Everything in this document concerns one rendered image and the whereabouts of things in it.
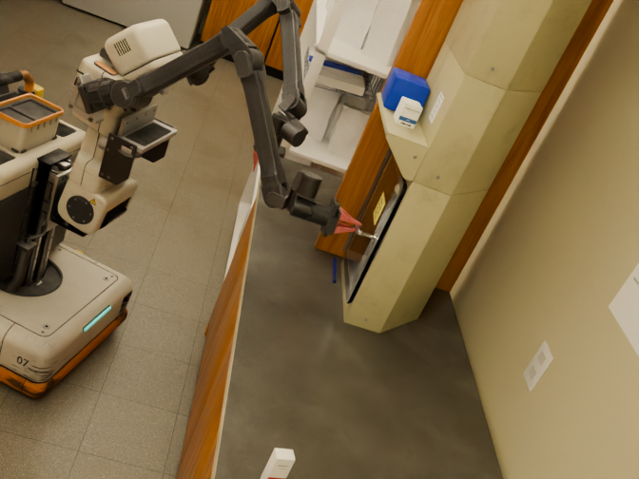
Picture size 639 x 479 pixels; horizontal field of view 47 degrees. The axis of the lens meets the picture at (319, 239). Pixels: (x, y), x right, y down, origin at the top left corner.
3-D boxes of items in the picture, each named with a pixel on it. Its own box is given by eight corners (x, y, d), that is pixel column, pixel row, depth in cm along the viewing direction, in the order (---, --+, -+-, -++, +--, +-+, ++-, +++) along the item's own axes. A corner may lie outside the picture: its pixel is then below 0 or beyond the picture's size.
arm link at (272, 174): (246, 55, 206) (229, 52, 196) (264, 50, 204) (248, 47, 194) (277, 205, 211) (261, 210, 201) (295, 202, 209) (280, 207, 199)
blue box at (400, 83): (413, 107, 209) (426, 78, 205) (416, 120, 200) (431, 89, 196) (380, 95, 207) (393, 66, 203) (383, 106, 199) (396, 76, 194)
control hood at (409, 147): (399, 136, 216) (414, 105, 212) (412, 182, 188) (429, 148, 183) (363, 123, 214) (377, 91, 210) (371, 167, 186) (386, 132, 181)
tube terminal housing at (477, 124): (411, 286, 242) (524, 71, 207) (423, 347, 214) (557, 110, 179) (340, 263, 238) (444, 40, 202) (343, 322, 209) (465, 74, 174)
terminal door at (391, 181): (345, 252, 234) (396, 143, 216) (348, 306, 208) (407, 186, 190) (342, 251, 234) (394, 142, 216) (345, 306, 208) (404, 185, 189)
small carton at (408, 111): (409, 122, 196) (418, 102, 193) (413, 129, 192) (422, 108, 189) (393, 116, 195) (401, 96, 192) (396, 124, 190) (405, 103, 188)
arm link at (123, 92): (249, 19, 204) (234, 15, 194) (269, 65, 204) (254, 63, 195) (125, 87, 220) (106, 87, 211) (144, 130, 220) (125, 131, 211)
